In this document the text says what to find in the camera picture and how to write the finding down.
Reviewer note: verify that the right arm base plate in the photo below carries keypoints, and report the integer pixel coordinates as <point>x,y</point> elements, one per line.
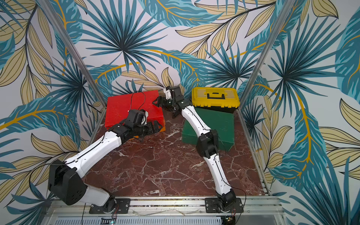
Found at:
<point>214,205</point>

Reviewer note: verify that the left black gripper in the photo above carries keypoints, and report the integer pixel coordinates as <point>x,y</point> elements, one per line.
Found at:
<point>151,129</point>

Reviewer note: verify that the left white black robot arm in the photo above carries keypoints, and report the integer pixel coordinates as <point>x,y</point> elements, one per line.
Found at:
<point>65,177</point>

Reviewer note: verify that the right aluminium corner post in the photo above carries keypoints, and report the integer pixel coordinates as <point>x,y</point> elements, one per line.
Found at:
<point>281,19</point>

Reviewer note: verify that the orange shoebox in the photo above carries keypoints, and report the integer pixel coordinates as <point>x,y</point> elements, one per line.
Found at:
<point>162,128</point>

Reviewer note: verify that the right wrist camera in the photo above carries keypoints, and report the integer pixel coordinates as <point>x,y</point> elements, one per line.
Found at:
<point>167,92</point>

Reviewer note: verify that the green shoebox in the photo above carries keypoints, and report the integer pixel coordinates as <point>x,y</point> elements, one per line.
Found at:
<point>222,122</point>

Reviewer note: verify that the aluminium corner post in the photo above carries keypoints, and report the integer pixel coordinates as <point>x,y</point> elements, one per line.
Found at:
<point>281,19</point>
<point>60,29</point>

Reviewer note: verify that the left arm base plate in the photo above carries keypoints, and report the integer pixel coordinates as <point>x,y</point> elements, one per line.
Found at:
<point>119,205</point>

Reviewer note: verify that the left aluminium corner post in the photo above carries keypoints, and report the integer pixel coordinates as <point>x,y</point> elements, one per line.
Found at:
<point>60,29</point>

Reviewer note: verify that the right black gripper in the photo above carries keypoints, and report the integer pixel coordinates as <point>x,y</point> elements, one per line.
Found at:
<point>163,101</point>

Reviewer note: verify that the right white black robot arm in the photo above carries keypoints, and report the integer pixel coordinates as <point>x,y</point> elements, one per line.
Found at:
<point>207,142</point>

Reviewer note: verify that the aluminium front rail frame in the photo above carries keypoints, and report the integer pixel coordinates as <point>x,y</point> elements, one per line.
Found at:
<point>171,210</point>

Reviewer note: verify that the yellow black toolbox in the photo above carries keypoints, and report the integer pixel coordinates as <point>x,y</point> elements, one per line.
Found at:
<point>218,99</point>

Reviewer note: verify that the red shoebox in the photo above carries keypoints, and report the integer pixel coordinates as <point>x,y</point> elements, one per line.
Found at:
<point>119,106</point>

